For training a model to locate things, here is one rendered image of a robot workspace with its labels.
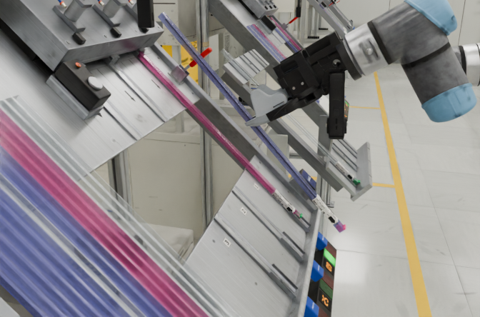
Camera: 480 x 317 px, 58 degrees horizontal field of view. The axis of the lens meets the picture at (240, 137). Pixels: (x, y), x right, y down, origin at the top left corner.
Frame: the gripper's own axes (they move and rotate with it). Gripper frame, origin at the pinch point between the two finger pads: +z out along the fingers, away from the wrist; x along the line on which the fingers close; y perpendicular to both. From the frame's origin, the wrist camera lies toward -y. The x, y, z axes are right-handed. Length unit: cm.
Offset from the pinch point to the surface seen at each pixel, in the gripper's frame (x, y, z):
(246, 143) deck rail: -19.0, -6.0, 11.0
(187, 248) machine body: -16.3, -22.5, 38.3
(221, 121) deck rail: -19.0, 1.4, 13.6
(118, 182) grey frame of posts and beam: -21, 0, 49
